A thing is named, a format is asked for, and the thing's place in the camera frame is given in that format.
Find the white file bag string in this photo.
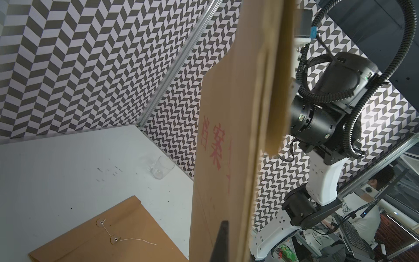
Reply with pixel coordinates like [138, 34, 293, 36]
[99, 218, 158, 246]

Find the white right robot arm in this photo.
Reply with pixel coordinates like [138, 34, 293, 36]
[249, 1, 417, 262]

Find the person in white shirt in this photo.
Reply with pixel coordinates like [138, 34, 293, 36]
[337, 165, 396, 246]

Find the right aluminium corner post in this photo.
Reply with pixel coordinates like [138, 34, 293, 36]
[136, 0, 223, 130]

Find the brown kraft file bag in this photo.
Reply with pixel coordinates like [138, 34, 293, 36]
[29, 196, 187, 262]

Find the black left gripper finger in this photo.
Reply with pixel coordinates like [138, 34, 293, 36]
[209, 221, 229, 262]

